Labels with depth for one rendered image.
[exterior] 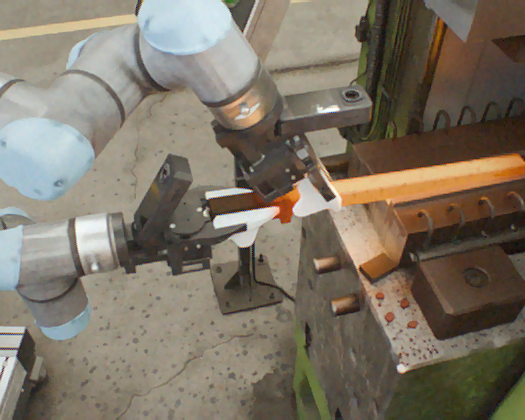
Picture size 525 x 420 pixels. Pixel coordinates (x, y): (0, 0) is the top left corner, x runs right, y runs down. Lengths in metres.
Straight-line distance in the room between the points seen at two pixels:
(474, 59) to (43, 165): 0.71
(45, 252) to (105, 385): 1.10
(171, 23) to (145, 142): 1.95
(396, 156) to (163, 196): 0.38
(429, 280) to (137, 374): 1.19
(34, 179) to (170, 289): 1.42
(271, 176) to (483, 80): 0.49
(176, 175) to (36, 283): 0.22
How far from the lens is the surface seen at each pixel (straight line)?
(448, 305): 0.71
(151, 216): 0.67
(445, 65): 0.95
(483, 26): 0.58
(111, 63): 0.56
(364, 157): 0.86
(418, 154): 0.87
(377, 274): 0.78
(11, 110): 0.52
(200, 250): 0.72
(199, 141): 2.41
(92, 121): 0.52
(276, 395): 1.69
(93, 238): 0.69
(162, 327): 1.82
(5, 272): 0.71
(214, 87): 0.55
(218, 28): 0.52
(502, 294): 0.74
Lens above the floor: 1.54
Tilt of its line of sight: 47 degrees down
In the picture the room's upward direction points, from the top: straight up
